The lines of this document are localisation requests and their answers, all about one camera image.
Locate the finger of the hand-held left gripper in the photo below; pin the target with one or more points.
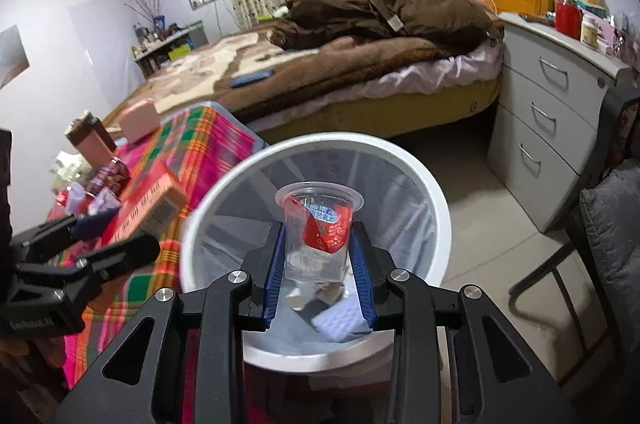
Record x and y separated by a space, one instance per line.
92 226
130 249

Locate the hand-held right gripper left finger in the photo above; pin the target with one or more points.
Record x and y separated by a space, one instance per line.
272 274

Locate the white foam fruit net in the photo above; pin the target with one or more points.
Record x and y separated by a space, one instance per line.
106 204
335 321

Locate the white jar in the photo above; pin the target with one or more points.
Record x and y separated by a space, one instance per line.
590 31

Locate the bed with brown blanket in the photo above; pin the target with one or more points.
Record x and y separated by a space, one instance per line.
325 63

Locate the yellowish plastic bag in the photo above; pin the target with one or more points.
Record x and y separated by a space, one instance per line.
67 166

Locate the dried flower branches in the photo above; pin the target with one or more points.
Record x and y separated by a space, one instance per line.
147 1

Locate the plaid tablecloth table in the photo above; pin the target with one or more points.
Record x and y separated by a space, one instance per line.
210 143

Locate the blue vase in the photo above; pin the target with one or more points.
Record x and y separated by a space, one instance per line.
160 25

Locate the orange red box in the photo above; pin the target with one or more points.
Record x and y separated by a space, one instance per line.
150 199

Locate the clear bottle with red label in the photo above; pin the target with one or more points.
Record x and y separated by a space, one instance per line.
72 199

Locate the grey drawer cabinet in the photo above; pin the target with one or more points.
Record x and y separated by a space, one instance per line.
540 143

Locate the wall mirror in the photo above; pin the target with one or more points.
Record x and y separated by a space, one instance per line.
12 53

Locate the white trash bin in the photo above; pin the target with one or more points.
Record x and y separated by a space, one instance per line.
400 184

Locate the yellow bed base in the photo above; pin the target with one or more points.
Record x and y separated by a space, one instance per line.
375 113

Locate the brown coat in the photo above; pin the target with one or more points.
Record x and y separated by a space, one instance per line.
400 8

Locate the small desk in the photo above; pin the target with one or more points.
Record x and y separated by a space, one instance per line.
165 48

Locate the chair with grey cushion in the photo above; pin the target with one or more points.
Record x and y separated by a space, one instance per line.
615 229

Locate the pink bed sheet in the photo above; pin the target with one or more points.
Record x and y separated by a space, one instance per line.
440 68

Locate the red jar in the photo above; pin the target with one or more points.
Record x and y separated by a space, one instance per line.
568 18

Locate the pink mug with brown lid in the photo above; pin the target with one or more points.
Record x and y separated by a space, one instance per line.
92 143

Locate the pink tissue box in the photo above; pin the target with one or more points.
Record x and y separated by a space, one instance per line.
140 118

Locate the clear plastic cup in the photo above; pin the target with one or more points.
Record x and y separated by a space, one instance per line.
320 224

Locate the dark blue phone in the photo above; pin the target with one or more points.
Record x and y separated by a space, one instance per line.
252 78

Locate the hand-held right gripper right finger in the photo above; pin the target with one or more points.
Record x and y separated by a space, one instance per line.
362 279

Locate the dark red can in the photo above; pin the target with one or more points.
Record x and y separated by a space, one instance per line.
112 176

